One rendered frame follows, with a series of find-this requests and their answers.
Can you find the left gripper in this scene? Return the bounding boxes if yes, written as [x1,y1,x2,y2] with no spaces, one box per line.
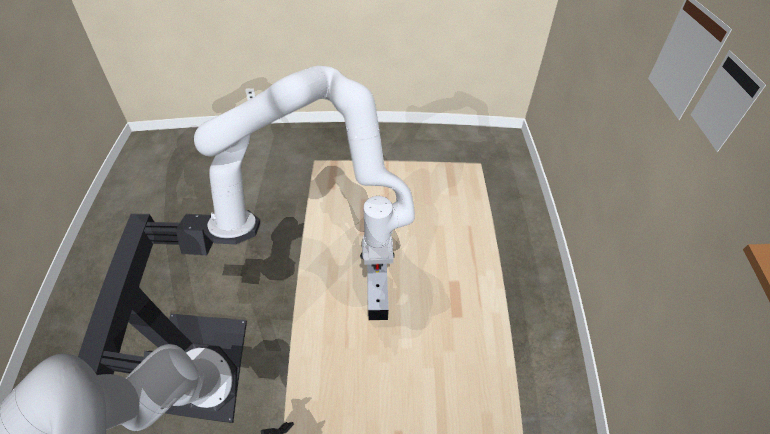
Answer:
[360,236,395,270]

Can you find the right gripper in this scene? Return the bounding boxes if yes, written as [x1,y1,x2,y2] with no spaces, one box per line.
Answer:
[261,422,294,434]

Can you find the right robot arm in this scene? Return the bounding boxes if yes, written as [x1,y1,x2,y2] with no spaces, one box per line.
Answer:
[0,344,232,434]

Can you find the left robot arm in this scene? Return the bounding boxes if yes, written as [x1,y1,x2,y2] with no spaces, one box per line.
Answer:
[194,66,415,265]

